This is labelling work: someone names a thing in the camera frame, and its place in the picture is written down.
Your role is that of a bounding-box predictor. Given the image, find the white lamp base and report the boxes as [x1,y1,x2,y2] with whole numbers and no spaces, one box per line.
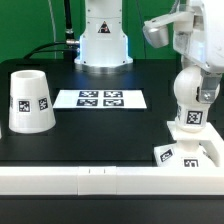
[154,121,224,168]

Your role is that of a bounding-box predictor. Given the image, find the white lamp bulb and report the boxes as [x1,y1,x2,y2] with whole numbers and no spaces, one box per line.
[174,66,210,133]

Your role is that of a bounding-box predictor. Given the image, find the white lamp shade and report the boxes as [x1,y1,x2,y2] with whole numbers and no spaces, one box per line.
[9,70,56,134]

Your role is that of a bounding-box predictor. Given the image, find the black cable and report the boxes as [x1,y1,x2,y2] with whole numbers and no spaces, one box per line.
[23,0,81,60]

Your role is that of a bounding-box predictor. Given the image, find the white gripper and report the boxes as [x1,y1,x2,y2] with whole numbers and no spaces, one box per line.
[173,0,224,104]

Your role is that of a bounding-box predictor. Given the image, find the white fence wall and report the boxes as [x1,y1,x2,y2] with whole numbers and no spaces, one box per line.
[0,126,224,196]

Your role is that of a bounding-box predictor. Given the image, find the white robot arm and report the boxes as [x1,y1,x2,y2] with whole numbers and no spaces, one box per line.
[75,0,224,104]

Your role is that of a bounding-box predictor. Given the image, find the paper sheet with markers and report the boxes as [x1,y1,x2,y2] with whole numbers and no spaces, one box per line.
[53,90,147,109]

